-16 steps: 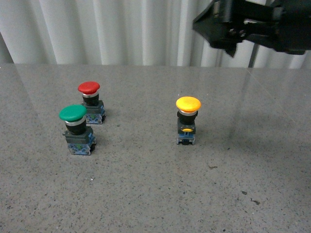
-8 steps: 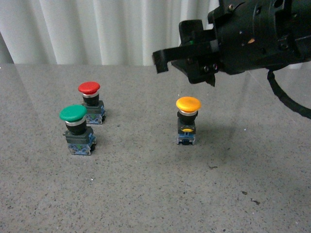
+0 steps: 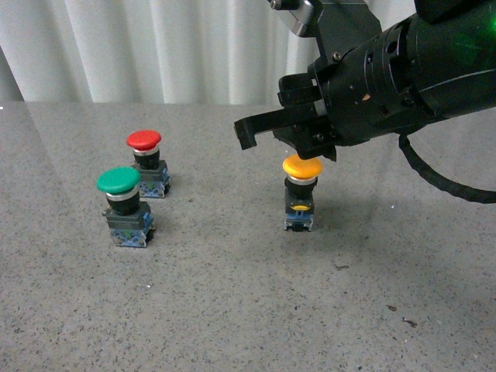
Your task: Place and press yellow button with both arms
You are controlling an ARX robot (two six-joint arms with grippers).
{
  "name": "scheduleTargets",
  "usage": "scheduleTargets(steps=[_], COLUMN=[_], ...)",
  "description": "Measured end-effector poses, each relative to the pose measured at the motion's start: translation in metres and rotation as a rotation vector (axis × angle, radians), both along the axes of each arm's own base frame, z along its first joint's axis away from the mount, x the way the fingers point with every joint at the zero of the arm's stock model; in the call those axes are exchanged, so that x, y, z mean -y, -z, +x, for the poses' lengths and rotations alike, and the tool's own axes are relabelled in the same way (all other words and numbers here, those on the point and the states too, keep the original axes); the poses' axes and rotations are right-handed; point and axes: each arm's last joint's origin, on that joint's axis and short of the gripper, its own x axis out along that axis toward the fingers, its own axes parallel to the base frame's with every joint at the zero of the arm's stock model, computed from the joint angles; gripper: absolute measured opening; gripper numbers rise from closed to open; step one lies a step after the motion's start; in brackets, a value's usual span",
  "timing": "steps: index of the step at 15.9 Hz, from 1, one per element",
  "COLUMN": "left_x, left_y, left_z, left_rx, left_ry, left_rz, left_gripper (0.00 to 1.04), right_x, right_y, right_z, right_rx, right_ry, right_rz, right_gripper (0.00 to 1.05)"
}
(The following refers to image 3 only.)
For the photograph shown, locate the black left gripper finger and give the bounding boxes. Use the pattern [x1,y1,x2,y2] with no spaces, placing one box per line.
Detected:
[234,107,325,150]

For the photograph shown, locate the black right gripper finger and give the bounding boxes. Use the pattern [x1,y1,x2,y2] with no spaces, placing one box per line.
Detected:
[273,118,336,162]

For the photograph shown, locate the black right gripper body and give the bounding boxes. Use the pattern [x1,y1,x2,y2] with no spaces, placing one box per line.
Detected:
[280,18,430,146]

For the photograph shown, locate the yellow push button switch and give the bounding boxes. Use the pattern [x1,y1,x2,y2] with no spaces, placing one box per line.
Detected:
[282,154,323,232]

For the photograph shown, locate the white pleated curtain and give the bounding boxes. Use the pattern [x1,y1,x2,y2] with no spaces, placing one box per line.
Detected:
[0,0,418,106]

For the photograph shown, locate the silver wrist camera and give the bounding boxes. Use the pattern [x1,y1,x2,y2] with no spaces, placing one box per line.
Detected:
[270,0,382,60]

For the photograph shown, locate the red push button switch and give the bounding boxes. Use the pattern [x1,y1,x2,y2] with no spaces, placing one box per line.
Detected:
[126,129,171,198]

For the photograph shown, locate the black sleeved cable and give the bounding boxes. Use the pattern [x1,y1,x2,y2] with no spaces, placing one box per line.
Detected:
[398,132,496,205]

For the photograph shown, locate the green push button switch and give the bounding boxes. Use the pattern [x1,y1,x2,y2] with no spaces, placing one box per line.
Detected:
[96,167,155,248]

